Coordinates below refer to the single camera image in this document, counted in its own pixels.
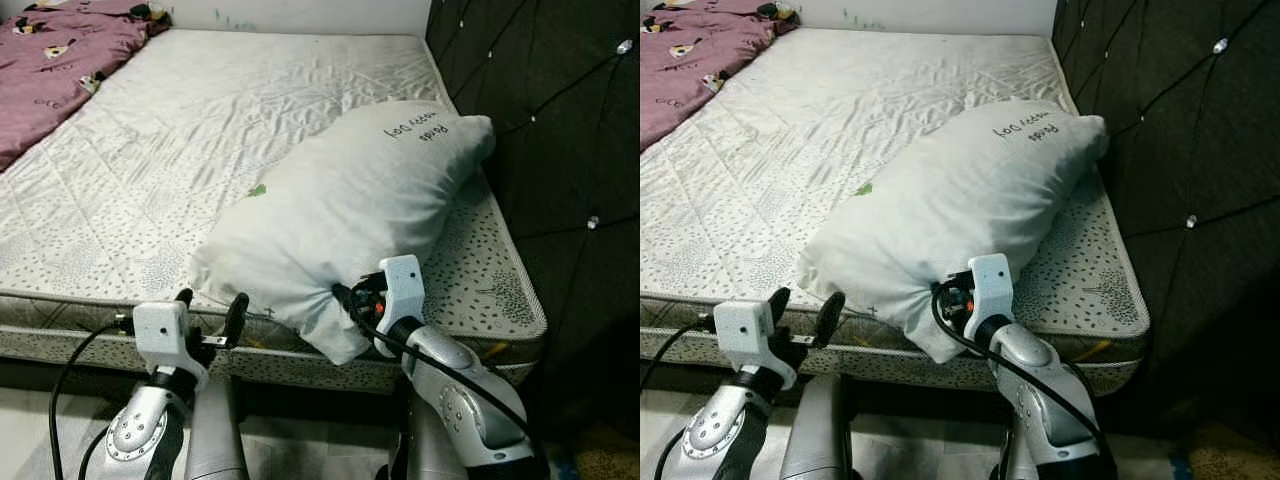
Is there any purple cartoon print blanket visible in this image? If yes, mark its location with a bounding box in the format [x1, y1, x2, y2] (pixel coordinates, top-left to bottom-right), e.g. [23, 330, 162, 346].
[640, 0, 801, 151]
[0, 0, 173, 171]

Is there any white quilted mattress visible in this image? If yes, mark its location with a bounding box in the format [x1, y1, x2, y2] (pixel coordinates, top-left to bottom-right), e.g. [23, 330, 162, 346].
[640, 28, 1151, 393]
[0, 28, 549, 393]

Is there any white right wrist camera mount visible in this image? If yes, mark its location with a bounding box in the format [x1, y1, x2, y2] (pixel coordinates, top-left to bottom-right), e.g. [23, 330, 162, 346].
[378, 255, 426, 331]
[965, 253, 1015, 326]

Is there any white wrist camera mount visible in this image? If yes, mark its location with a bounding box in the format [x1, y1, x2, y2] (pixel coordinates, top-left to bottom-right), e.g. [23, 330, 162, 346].
[378, 255, 426, 331]
[132, 300, 209, 373]
[713, 300, 798, 391]
[965, 253, 1015, 326]

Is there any white pillow with tree print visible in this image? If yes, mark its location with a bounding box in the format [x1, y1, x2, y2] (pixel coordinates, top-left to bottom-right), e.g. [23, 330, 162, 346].
[188, 100, 496, 366]
[797, 98, 1111, 363]

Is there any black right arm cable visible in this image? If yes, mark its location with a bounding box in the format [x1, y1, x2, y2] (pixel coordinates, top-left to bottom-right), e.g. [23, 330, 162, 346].
[345, 290, 546, 451]
[930, 290, 1111, 451]

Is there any brown patterned floor mat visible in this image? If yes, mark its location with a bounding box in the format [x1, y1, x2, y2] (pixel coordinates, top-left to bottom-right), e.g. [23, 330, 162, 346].
[1170, 420, 1280, 480]
[545, 425, 641, 480]

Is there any silver left robot leg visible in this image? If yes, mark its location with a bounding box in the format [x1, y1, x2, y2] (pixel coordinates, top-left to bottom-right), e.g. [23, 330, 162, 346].
[780, 372, 856, 480]
[185, 372, 251, 480]

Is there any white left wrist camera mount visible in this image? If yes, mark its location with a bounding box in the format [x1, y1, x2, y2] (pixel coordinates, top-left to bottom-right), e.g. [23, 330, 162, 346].
[132, 300, 209, 373]
[713, 300, 798, 391]

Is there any dark tufted headboard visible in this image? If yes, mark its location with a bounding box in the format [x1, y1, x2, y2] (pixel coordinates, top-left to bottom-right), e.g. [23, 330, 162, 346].
[425, 0, 641, 441]
[1050, 0, 1280, 431]

